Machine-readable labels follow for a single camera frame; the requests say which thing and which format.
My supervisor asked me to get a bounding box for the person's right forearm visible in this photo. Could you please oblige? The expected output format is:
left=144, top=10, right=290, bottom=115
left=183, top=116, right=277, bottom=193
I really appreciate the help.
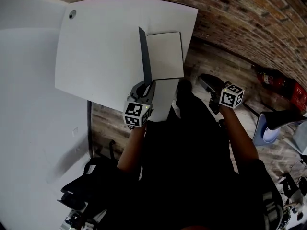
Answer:
left=219, top=105, right=260, bottom=175

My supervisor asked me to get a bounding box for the blue padded chair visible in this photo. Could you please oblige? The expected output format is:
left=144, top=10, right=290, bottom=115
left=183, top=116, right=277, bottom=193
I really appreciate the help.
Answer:
left=252, top=109, right=307, bottom=147

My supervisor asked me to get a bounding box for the grey metal equipment stand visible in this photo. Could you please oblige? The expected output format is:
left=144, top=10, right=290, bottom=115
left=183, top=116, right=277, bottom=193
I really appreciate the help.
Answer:
left=278, top=171, right=307, bottom=222

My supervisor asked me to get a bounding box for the black office chair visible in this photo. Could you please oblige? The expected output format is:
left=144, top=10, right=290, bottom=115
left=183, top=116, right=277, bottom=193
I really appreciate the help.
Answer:
left=57, top=156, right=120, bottom=212

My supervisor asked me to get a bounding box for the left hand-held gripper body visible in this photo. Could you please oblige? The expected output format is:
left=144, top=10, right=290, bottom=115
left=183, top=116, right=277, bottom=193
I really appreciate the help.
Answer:
left=122, top=93, right=154, bottom=128

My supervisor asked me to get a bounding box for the grey white box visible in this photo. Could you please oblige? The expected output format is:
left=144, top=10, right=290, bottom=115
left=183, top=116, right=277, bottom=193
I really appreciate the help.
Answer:
left=138, top=26, right=185, bottom=87

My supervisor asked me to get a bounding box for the person's left forearm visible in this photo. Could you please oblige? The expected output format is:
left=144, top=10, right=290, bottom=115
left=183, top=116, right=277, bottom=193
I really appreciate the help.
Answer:
left=117, top=126, right=147, bottom=173

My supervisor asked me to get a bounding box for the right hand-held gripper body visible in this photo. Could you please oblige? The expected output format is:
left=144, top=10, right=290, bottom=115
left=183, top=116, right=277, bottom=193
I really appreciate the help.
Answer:
left=209, top=81, right=245, bottom=115

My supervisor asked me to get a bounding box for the person's black clothing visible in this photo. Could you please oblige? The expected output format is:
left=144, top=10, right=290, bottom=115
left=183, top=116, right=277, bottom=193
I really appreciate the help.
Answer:
left=86, top=79, right=285, bottom=230

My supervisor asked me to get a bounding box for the grey shoulder strap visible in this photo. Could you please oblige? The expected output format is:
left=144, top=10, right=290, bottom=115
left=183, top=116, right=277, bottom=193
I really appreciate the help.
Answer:
left=262, top=192, right=284, bottom=230
left=81, top=209, right=106, bottom=230

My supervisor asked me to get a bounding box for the red fire extinguisher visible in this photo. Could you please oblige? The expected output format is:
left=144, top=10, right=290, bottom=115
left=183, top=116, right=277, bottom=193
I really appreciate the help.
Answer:
left=257, top=68, right=287, bottom=91

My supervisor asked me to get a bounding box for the white round plate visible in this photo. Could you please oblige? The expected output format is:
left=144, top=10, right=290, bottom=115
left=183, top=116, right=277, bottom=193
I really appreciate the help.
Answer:
left=263, top=126, right=281, bottom=144

